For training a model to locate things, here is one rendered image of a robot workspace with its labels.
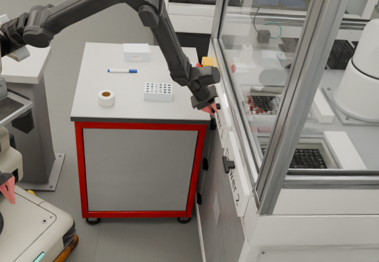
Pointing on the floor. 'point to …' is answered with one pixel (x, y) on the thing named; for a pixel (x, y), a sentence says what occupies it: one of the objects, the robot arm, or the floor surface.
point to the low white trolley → (135, 138)
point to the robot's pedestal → (29, 71)
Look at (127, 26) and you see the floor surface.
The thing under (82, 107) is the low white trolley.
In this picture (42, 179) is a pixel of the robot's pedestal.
